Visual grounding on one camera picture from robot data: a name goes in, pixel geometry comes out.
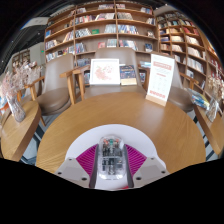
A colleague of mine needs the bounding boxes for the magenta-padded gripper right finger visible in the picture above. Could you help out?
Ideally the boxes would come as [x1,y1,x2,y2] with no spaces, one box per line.
[123,143,171,189]

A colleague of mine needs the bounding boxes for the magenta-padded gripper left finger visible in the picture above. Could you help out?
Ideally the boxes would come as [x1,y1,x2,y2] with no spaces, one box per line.
[54,144,100,190]

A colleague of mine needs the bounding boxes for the transparent computer mouse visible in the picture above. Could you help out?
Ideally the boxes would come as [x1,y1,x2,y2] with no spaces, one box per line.
[97,134,128,181]

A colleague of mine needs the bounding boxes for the white mouse pad, red wrist rest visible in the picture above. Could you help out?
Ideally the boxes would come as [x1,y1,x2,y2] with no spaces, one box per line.
[64,123,168,168]

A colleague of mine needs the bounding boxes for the round wooden side table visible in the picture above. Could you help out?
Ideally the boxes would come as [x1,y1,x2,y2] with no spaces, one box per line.
[194,104,224,158]
[0,99,43,163]

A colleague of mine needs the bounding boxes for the brown padded wooden armchair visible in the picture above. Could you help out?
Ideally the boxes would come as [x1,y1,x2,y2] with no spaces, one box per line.
[166,63,201,114]
[24,53,76,118]
[71,47,148,99]

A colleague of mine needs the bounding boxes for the white sign on wooden stand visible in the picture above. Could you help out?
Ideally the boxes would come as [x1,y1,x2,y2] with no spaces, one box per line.
[145,53,176,107]

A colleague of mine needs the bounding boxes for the dark book with picture cover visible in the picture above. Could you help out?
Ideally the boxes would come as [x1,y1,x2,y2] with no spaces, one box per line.
[119,64,138,86]

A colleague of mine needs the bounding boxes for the white framed picture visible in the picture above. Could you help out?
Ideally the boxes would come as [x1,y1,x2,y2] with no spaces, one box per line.
[89,58,121,86]

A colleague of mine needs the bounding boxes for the light blue book stack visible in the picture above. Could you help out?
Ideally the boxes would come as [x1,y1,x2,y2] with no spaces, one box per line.
[139,60,152,69]

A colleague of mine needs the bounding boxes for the small distant bookshelf unit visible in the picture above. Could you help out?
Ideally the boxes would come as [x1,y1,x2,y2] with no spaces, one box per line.
[11,49,32,73]

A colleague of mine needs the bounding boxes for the curved wooden bookshelf unit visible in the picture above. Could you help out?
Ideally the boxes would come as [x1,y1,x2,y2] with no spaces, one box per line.
[155,9,224,101]

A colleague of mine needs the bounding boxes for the wide wooden bookshelf unit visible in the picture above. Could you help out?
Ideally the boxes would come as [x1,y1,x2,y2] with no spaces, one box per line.
[43,2,158,66]

